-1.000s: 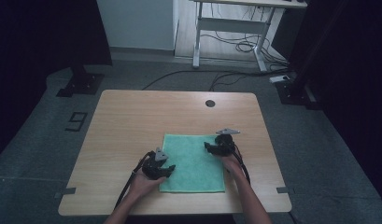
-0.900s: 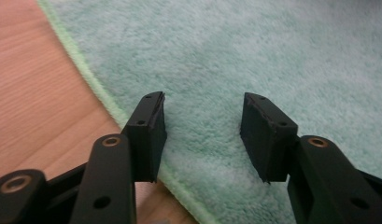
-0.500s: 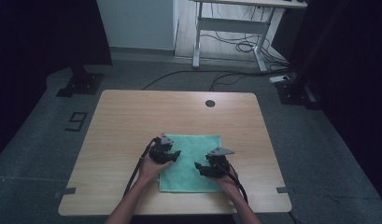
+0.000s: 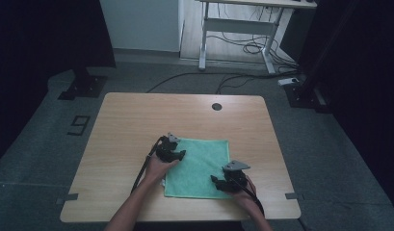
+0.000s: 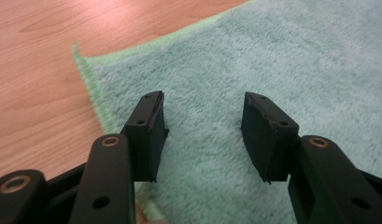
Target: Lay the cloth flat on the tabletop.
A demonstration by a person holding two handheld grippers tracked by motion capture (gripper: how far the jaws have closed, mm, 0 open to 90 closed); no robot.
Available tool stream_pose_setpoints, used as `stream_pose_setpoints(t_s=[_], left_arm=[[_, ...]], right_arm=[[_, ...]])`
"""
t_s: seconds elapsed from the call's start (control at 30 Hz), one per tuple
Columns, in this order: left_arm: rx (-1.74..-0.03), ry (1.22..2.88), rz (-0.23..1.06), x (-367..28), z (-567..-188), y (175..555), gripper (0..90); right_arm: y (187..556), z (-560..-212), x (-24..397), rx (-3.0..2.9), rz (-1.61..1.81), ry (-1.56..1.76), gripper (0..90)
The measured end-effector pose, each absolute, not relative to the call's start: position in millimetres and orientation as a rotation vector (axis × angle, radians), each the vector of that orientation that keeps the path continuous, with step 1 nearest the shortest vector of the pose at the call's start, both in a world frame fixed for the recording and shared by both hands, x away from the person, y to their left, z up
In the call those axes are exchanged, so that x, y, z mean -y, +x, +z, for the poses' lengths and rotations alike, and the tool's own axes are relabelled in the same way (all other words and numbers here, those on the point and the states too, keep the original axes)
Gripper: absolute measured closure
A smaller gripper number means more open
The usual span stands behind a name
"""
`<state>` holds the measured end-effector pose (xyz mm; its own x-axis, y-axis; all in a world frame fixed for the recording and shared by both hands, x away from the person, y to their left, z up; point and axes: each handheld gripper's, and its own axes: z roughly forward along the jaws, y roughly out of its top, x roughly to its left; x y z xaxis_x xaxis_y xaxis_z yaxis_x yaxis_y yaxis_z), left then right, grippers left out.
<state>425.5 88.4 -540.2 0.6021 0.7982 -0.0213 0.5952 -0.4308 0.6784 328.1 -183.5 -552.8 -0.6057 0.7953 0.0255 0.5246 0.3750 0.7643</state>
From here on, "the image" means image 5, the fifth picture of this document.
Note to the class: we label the green fleece towel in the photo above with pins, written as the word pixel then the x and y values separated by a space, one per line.
pixel 226 56

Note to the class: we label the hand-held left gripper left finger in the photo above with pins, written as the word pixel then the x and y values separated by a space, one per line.
pixel 145 140

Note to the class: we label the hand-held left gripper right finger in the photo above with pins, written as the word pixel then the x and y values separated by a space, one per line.
pixel 272 146

